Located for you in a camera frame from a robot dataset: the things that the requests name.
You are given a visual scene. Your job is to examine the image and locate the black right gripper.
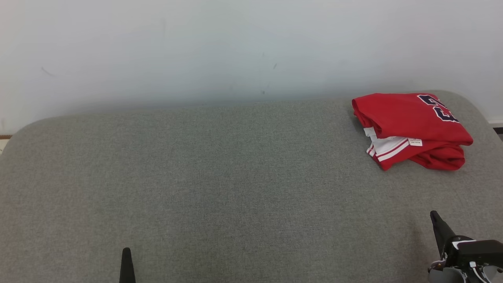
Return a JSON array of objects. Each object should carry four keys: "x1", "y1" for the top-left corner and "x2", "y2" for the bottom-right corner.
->
[{"x1": 430, "y1": 211, "x2": 503, "y2": 272}]

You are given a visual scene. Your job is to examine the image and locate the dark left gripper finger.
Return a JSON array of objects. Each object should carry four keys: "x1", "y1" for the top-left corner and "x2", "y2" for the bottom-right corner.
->
[{"x1": 119, "y1": 248, "x2": 136, "y2": 283}]

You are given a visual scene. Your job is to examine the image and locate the red shorts with white stripe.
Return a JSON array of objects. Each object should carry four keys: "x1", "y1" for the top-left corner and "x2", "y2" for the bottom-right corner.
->
[{"x1": 411, "y1": 143, "x2": 466, "y2": 171}]

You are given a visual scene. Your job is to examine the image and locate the red and white t-shirt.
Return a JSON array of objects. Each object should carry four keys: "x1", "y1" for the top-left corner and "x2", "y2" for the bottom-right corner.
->
[{"x1": 352, "y1": 93, "x2": 474, "y2": 171}]

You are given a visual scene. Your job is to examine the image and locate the grey fabric sofa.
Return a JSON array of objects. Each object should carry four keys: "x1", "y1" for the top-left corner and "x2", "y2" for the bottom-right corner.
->
[{"x1": 0, "y1": 90, "x2": 503, "y2": 283}]

